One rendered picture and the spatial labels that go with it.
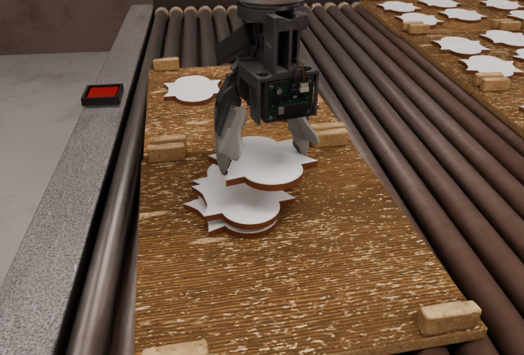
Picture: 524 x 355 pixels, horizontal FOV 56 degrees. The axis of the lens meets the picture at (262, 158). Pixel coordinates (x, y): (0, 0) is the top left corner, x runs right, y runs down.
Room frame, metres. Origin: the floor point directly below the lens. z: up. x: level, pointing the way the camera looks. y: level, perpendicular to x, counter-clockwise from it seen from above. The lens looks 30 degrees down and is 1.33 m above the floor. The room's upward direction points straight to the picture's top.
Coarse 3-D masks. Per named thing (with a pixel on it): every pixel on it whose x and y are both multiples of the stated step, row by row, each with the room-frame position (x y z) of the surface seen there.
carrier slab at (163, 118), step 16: (160, 80) 1.03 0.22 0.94; (224, 80) 1.03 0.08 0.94; (160, 96) 0.94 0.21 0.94; (160, 112) 0.86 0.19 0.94; (176, 112) 0.86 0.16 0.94; (192, 112) 0.86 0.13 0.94; (208, 112) 0.86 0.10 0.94; (320, 112) 0.86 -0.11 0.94; (160, 128) 0.79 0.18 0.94; (176, 128) 0.79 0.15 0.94; (192, 128) 0.79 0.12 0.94; (208, 128) 0.79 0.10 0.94; (256, 128) 0.79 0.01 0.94; (272, 128) 0.79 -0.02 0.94; (288, 128) 0.79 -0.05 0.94; (144, 144) 0.73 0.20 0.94; (192, 144) 0.73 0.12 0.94; (208, 144) 0.73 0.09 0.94
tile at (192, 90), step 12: (168, 84) 0.98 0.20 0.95; (180, 84) 0.98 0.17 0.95; (192, 84) 0.98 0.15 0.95; (204, 84) 0.98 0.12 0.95; (216, 84) 0.98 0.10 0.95; (168, 96) 0.92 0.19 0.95; (180, 96) 0.92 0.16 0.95; (192, 96) 0.92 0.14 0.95; (204, 96) 0.92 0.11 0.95; (216, 96) 0.93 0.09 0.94
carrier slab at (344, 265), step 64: (192, 192) 0.59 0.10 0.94; (320, 192) 0.59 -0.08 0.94; (384, 192) 0.59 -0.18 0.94; (192, 256) 0.45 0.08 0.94; (256, 256) 0.45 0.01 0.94; (320, 256) 0.45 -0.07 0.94; (384, 256) 0.45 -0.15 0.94; (192, 320) 0.36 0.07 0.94; (256, 320) 0.36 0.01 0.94; (320, 320) 0.36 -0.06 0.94; (384, 320) 0.36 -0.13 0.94
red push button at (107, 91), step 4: (92, 88) 1.00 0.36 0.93; (96, 88) 1.00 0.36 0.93; (100, 88) 1.00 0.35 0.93; (104, 88) 1.00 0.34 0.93; (108, 88) 1.00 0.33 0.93; (112, 88) 1.00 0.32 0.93; (116, 88) 1.00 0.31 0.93; (92, 92) 0.98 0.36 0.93; (96, 92) 0.98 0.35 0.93; (100, 92) 0.98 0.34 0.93; (104, 92) 0.98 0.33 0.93; (108, 92) 0.98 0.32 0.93; (112, 92) 0.98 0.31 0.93; (116, 92) 0.98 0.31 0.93; (88, 96) 0.96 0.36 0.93; (92, 96) 0.96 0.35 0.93; (96, 96) 0.96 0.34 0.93; (100, 96) 0.96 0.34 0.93; (104, 96) 0.96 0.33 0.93; (108, 96) 0.96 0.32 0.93
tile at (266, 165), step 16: (256, 144) 0.59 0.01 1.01; (272, 144) 0.59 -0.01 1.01; (288, 144) 0.59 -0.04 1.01; (208, 160) 0.56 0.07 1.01; (240, 160) 0.55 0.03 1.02; (256, 160) 0.54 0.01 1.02; (272, 160) 0.54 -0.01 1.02; (288, 160) 0.54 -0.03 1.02; (304, 160) 0.54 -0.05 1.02; (240, 176) 0.50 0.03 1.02; (256, 176) 0.50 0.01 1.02; (272, 176) 0.50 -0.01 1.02; (288, 176) 0.50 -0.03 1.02
